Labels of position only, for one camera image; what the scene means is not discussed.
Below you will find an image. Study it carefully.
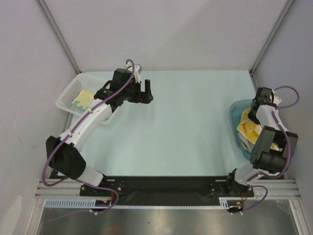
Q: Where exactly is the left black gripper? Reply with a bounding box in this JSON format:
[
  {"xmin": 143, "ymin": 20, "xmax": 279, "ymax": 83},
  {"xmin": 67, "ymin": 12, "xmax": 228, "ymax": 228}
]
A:
[{"xmin": 122, "ymin": 79, "xmax": 153, "ymax": 104}]

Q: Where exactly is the yellow towel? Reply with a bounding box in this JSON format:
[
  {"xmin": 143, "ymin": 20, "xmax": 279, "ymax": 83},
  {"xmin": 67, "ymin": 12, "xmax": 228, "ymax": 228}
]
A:
[{"xmin": 237, "ymin": 105, "xmax": 288, "ymax": 153}]

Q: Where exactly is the teal and cream towel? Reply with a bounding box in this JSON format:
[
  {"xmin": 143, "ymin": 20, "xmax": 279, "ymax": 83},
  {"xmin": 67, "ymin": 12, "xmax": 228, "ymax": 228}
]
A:
[{"xmin": 72, "ymin": 90, "xmax": 94, "ymax": 111}]

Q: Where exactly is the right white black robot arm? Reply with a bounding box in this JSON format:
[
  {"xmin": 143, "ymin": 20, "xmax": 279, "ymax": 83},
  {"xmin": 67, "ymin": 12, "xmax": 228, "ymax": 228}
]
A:
[{"xmin": 225, "ymin": 87, "xmax": 298, "ymax": 197}]

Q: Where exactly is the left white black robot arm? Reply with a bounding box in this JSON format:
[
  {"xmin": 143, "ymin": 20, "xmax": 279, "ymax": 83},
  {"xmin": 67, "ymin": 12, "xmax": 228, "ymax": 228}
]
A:
[{"xmin": 44, "ymin": 65, "xmax": 154, "ymax": 196}]

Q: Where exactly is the blue translucent plastic tub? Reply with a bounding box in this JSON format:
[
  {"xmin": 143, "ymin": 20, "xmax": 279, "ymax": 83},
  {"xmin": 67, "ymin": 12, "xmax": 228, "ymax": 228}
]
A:
[{"xmin": 230, "ymin": 99, "xmax": 262, "ymax": 161}]

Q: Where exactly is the white perforated plastic basket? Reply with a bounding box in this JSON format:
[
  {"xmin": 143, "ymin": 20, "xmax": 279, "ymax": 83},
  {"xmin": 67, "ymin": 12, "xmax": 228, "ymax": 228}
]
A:
[{"xmin": 56, "ymin": 72, "xmax": 112, "ymax": 116}]

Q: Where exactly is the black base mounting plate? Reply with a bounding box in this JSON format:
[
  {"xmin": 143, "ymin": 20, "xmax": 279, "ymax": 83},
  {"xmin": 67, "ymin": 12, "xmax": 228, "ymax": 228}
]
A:
[{"xmin": 80, "ymin": 176, "xmax": 254, "ymax": 201}]

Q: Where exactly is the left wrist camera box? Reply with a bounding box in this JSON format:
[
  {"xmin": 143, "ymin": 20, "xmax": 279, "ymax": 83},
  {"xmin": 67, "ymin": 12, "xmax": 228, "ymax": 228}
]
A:
[{"xmin": 125, "ymin": 62, "xmax": 142, "ymax": 83}]

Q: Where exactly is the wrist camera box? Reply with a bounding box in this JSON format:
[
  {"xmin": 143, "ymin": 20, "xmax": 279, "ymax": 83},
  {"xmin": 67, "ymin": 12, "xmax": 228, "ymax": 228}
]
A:
[
  {"xmin": 270, "ymin": 90, "xmax": 282, "ymax": 107},
  {"xmin": 125, "ymin": 62, "xmax": 142, "ymax": 83}
]

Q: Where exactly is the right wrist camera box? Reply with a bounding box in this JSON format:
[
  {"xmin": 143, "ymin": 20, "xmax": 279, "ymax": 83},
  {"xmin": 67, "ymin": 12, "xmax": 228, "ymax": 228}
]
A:
[{"xmin": 270, "ymin": 90, "xmax": 282, "ymax": 107}]

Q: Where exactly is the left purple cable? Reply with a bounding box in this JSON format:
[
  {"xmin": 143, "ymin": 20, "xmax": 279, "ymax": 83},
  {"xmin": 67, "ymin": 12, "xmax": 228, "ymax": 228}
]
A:
[{"xmin": 41, "ymin": 58, "xmax": 136, "ymax": 222}]

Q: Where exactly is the slotted cable duct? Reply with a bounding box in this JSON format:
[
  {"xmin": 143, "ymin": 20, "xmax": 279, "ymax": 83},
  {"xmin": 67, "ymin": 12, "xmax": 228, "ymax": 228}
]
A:
[{"xmin": 45, "ymin": 198, "xmax": 244, "ymax": 210}]

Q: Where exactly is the aluminium frame rail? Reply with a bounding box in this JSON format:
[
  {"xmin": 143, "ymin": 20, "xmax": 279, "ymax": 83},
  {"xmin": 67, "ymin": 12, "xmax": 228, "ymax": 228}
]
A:
[{"xmin": 35, "ymin": 177, "xmax": 301, "ymax": 199}]

